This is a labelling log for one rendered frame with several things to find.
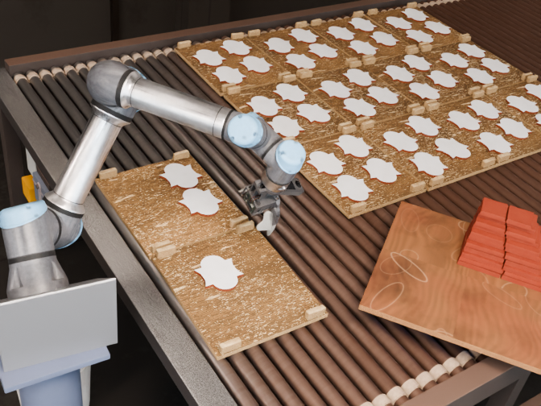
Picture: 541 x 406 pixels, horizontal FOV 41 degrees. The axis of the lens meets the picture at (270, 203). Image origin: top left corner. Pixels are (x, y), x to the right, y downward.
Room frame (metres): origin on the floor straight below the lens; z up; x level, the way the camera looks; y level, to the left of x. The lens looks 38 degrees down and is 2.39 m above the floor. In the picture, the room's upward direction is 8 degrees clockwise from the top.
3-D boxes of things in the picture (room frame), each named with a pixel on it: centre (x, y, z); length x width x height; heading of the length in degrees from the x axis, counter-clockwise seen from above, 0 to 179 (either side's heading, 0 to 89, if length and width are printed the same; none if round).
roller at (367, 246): (2.09, -0.05, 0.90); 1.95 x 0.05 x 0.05; 38
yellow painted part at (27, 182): (2.06, 0.88, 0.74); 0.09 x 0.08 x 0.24; 38
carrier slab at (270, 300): (1.45, 0.06, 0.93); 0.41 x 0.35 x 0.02; 37
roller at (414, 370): (1.96, 0.11, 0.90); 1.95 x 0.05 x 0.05; 38
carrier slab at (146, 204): (1.78, 0.32, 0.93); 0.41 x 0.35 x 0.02; 38
